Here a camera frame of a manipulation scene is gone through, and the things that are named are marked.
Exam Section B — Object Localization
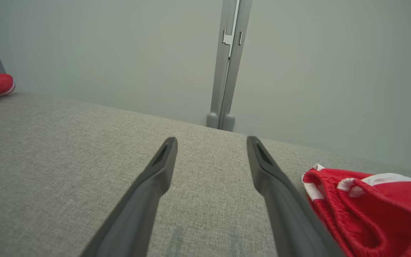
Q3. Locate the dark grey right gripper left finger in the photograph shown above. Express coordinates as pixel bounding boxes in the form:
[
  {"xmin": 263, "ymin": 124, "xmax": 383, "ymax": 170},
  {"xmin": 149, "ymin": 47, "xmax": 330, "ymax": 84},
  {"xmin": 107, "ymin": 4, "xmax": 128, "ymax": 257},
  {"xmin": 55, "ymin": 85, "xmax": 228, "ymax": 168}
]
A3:
[{"xmin": 81, "ymin": 137, "xmax": 178, "ymax": 257}]

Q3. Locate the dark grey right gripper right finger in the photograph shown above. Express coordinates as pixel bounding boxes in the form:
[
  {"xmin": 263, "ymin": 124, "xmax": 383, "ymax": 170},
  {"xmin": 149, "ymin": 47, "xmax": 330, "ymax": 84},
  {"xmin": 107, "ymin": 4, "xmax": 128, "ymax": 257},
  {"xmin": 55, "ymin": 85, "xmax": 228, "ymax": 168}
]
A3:
[{"xmin": 247, "ymin": 136, "xmax": 345, "ymax": 257}]

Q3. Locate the red shorts white stripe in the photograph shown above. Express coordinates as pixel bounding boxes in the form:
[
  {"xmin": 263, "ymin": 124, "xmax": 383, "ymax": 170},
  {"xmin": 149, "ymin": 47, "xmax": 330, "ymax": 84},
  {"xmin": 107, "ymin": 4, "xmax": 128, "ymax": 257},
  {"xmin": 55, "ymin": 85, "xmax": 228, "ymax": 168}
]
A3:
[{"xmin": 301, "ymin": 163, "xmax": 411, "ymax": 257}]

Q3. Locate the grey metal partition post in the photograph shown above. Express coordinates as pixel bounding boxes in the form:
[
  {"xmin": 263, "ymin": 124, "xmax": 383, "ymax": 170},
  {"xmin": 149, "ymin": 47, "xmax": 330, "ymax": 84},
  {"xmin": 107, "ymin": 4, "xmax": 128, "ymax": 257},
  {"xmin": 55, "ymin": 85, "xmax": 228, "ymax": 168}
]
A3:
[
  {"xmin": 206, "ymin": 0, "xmax": 240, "ymax": 129},
  {"xmin": 220, "ymin": 0, "xmax": 253, "ymax": 132}
]

